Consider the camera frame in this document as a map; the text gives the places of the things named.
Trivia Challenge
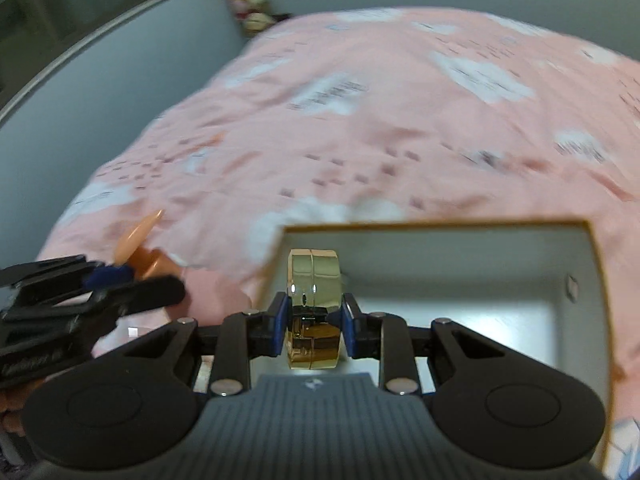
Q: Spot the orange-rimmed white cardboard box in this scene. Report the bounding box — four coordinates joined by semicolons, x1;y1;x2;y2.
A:
250;217;620;477

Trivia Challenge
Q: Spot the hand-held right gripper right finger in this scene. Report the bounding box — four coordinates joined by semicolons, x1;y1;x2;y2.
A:
340;294;518;396

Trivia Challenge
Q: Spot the gold faceted perfume bottle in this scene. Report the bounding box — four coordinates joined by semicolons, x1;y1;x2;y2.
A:
285;248;346;369

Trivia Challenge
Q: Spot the peach plastic bottle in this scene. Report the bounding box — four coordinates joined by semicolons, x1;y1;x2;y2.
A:
112;209;187;282

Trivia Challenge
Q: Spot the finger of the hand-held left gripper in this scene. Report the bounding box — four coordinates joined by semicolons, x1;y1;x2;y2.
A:
0;277;187;343
0;255;135;292

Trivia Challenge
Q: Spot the pink printed blanket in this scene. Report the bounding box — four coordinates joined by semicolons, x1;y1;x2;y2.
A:
35;7;640;480

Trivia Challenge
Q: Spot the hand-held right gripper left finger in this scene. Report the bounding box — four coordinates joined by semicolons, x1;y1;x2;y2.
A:
120;293;293;396

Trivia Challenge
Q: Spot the grey window frame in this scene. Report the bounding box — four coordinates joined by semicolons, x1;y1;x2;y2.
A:
0;0;202;117

